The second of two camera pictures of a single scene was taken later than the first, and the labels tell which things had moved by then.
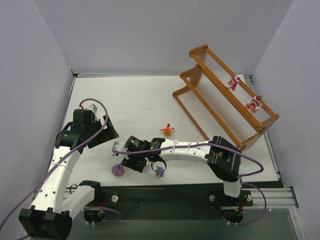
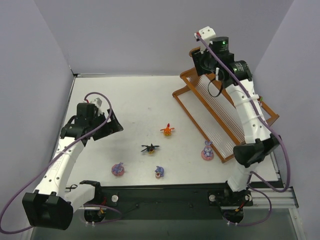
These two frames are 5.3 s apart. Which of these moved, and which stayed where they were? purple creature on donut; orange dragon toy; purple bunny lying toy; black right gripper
Moved: black right gripper
Stayed: purple bunny lying toy; purple creature on donut; orange dragon toy
